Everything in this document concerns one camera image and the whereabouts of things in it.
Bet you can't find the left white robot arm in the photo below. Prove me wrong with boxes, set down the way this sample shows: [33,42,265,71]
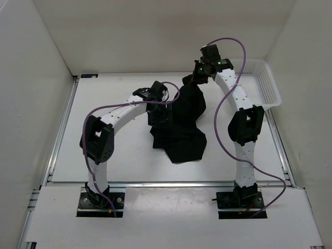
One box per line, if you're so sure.
[80,81,169,209]

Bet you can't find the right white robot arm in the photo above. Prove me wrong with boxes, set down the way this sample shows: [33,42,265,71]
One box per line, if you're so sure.
[193,45,264,208]

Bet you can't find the black shorts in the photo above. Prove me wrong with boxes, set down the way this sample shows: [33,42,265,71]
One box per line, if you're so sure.
[150,74,207,163]

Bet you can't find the white plastic basket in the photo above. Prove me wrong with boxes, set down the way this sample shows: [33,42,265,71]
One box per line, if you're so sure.
[239,59,282,110]

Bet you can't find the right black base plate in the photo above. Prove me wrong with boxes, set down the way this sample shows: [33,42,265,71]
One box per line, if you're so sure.
[211,192,267,219]

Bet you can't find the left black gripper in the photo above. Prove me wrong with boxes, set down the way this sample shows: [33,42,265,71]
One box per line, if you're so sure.
[147,101,173,129]

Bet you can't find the small dark label sticker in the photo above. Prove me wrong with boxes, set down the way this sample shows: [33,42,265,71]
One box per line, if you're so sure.
[80,74,98,78]

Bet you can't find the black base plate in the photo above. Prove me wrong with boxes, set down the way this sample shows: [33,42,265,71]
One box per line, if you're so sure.
[76,192,125,218]
[211,192,267,219]

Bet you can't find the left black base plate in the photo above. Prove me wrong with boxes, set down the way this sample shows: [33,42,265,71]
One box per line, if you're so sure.
[76,192,125,218]

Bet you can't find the aluminium frame rail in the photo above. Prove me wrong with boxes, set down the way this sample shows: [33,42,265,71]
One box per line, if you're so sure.
[15,75,325,249]

